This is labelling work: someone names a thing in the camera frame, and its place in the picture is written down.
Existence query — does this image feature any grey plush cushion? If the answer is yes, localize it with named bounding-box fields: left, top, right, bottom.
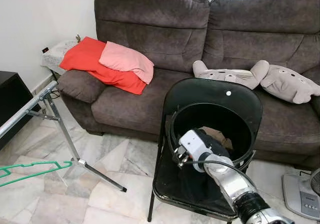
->
left=259, top=64, right=320, bottom=105
left=192, top=59, right=271, bottom=90

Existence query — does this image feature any lace covered side table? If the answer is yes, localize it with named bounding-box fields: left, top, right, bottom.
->
left=40, top=38, right=80, bottom=76

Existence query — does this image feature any black folding chair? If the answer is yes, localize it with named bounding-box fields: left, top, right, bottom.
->
left=147, top=77, right=265, bottom=223

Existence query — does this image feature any black round basket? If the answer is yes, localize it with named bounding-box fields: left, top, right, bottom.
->
left=166, top=102, right=257, bottom=174

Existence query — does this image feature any brown cloth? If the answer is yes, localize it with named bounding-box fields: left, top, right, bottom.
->
left=204, top=126, right=236, bottom=151

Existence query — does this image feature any grey floor fan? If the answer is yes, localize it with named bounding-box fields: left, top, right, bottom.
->
left=281, top=168, right=320, bottom=222

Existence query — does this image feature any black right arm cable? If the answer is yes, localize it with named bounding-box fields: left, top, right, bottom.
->
left=191, top=159, right=252, bottom=186

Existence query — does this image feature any brown sofa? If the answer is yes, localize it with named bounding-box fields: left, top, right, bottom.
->
left=56, top=0, right=320, bottom=171

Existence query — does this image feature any red pillow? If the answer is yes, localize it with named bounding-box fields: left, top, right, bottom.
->
left=59, top=36, right=149, bottom=95

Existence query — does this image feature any green plastic hanger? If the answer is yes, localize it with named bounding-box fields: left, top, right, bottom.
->
left=0, top=160, right=74, bottom=188

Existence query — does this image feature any pink pillow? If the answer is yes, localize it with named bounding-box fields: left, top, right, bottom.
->
left=98, top=41, right=155, bottom=85

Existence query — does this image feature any black TV console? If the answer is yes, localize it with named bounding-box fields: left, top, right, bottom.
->
left=0, top=71, right=36, bottom=151

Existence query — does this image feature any silver metal clothes rack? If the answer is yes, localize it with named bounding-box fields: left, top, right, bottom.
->
left=0, top=79, right=128, bottom=193

